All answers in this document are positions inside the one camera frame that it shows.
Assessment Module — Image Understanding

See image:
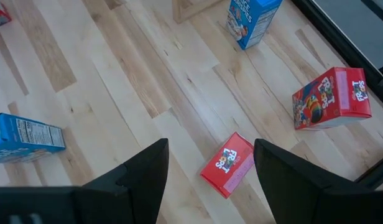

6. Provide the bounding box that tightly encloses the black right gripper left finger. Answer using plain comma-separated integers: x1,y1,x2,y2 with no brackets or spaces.
75,138,170,224

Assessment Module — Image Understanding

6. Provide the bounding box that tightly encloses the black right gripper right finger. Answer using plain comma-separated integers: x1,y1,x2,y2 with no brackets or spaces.
254,139,333,224

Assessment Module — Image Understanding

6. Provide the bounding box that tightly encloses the blue Rice Krispies cereal box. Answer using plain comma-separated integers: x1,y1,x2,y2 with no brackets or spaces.
0,113,67,164
226,0,284,50

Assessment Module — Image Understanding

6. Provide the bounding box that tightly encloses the wooden slatted shelf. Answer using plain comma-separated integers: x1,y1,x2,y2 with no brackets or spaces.
172,0,223,25

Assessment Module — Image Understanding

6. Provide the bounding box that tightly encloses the black aluminium rig frame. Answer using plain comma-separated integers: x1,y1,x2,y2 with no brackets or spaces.
290,0,383,190

